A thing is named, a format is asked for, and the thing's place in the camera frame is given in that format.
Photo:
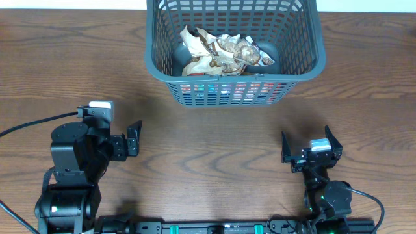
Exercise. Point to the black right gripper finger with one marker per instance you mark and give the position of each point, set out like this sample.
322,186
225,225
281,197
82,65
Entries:
335,144
286,150

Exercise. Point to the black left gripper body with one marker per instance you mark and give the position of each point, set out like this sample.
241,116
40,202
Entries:
117,148

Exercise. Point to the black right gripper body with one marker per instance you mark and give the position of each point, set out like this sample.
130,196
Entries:
298,163

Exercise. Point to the colourful tissue pack box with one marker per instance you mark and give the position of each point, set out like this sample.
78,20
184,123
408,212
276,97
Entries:
229,93

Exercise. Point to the tan snack pouch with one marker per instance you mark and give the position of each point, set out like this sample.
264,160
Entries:
207,65
194,44
234,49

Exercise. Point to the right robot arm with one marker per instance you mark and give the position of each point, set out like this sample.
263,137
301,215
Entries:
328,200

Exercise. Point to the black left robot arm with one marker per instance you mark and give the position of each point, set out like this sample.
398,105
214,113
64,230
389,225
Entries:
81,152

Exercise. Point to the grey plastic basket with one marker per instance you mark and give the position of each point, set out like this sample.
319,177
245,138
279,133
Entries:
289,31

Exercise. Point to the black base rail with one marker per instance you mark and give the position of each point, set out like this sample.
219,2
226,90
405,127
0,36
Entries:
274,225

